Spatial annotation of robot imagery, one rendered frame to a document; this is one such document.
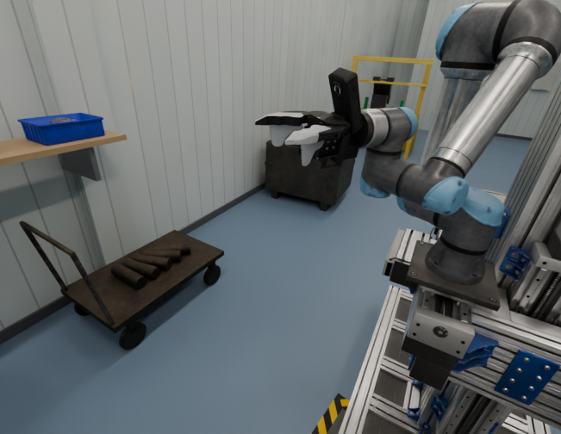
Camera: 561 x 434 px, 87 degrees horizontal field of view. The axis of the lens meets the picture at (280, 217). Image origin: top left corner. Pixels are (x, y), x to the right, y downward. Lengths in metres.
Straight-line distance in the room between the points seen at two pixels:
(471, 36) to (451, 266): 0.55
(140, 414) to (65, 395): 0.45
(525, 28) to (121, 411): 2.14
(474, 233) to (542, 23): 0.45
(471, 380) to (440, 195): 0.70
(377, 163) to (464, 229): 0.32
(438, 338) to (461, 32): 0.73
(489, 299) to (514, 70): 0.53
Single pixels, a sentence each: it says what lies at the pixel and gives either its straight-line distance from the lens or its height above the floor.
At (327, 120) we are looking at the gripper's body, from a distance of 0.53.
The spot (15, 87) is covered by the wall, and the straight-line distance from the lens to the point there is 2.26.
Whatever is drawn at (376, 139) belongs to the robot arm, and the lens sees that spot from 0.61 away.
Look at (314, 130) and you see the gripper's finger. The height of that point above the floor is 1.58.
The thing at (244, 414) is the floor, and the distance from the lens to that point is 1.90.
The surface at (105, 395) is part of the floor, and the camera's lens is 2.12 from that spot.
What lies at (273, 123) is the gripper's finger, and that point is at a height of 1.58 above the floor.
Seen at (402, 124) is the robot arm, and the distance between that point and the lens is 0.67.
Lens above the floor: 1.67
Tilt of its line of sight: 28 degrees down
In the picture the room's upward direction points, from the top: 3 degrees clockwise
